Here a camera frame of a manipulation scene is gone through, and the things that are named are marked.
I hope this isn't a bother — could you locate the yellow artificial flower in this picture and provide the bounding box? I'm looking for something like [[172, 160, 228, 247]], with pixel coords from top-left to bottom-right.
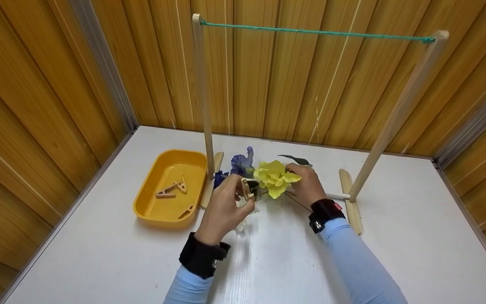
[[253, 160, 302, 199]]

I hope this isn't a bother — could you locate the white artificial flower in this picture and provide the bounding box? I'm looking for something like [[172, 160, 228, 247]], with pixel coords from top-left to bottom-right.
[[235, 205, 261, 233]]

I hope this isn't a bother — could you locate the purple artificial flower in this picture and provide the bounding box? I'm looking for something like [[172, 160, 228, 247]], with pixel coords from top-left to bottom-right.
[[213, 146, 255, 189]]

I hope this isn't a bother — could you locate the wooden drying rack frame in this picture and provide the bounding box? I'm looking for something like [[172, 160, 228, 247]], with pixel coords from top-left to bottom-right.
[[192, 14, 450, 236]]

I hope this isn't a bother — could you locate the dark green artificial leaf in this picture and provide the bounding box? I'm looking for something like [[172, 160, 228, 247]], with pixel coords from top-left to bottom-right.
[[278, 154, 313, 167]]

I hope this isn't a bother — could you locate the person's left hand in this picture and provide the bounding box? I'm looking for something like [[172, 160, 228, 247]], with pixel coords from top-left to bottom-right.
[[194, 174, 255, 246]]

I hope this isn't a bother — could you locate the person's right forearm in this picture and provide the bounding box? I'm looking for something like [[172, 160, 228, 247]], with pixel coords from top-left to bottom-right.
[[319, 218, 409, 304]]

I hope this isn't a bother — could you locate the person's right hand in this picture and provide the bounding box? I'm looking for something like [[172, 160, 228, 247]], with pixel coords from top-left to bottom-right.
[[285, 163, 327, 210]]

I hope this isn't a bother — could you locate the yellow plastic tray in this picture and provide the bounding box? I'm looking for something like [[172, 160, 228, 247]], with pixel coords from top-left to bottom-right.
[[133, 149, 208, 224]]

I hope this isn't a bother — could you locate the black wrist band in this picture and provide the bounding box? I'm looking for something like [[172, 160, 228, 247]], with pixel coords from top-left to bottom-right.
[[179, 232, 231, 280], [309, 199, 346, 234]]

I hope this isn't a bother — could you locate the person's left forearm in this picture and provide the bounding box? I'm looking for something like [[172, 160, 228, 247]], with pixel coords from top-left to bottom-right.
[[163, 265, 215, 304]]

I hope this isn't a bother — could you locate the green string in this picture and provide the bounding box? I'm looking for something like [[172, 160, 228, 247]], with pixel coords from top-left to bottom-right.
[[200, 20, 436, 44]]

